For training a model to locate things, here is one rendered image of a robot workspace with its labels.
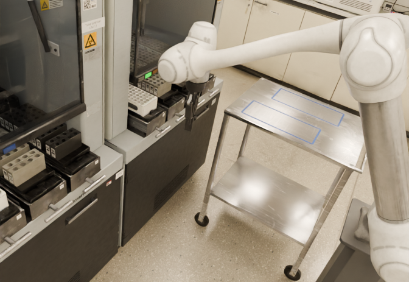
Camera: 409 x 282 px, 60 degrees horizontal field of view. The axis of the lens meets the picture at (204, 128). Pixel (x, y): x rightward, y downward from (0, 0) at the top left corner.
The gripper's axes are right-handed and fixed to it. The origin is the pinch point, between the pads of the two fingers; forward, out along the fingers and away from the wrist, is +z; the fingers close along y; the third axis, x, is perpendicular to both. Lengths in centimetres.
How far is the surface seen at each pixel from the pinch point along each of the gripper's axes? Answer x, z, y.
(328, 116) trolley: 57, 3, -44
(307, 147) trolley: 48, 3, -13
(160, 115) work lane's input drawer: -14.2, 3.7, -4.1
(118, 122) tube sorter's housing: -26.5, 3.1, 9.8
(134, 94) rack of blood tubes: -27.5, -1.9, -5.4
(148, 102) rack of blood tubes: -19.3, -2.5, -1.9
